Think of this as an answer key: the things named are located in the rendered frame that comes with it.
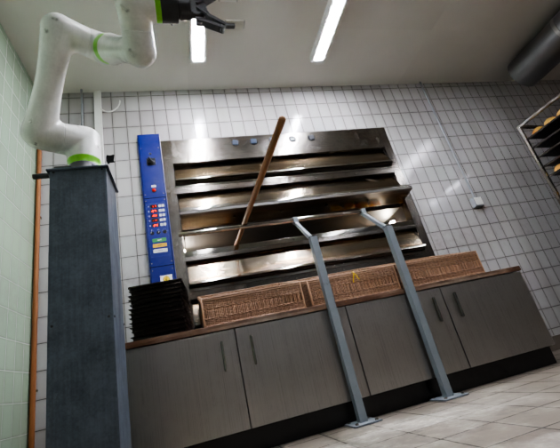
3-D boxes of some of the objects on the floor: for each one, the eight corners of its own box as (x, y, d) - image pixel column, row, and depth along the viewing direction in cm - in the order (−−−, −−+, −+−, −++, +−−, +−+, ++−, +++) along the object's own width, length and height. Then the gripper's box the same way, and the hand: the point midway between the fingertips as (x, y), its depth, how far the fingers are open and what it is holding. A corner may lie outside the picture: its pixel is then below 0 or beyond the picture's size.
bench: (130, 471, 193) (123, 357, 214) (496, 367, 257) (463, 287, 278) (105, 500, 143) (100, 347, 164) (568, 361, 207) (521, 264, 228)
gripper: (174, -6, 131) (234, -4, 137) (183, 44, 122) (246, 45, 128) (173, -28, 124) (236, -23, 130) (182, 24, 115) (249, 26, 121)
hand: (237, 11), depth 129 cm, fingers open, 13 cm apart
